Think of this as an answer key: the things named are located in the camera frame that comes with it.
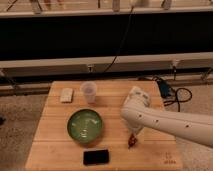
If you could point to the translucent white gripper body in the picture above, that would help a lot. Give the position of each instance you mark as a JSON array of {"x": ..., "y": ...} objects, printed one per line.
[{"x": 134, "y": 127}]

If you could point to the dark red pepper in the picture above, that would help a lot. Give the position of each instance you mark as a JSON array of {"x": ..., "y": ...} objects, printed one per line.
[{"x": 132, "y": 140}]

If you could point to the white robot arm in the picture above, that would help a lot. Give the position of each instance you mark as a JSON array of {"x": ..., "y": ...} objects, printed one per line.
[{"x": 137, "y": 114}]

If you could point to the green ceramic bowl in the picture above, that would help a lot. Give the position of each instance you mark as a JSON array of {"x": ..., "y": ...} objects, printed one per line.
[{"x": 85, "y": 126}]

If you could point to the blue power adapter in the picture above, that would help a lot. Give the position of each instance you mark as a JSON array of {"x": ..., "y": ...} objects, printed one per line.
[{"x": 164, "y": 89}]

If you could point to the black smartphone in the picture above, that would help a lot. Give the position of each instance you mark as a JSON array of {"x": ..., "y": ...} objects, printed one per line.
[{"x": 96, "y": 157}]

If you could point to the translucent plastic cup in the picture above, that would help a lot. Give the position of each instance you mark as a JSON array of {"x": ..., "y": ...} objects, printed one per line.
[{"x": 89, "y": 90}]

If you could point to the beige sponge block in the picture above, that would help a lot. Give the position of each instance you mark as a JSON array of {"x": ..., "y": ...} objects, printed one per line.
[{"x": 66, "y": 95}]

